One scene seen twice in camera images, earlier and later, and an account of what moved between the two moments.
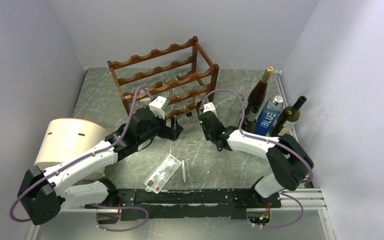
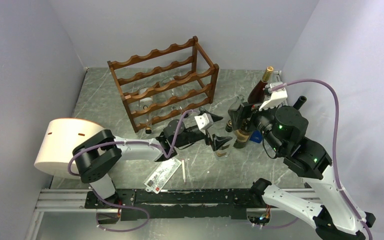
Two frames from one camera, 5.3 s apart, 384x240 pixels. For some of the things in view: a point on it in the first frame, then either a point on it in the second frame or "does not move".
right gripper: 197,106 → 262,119
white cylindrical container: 66,138 does not move
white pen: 183,170 does not move
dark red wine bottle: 259,92 does not move
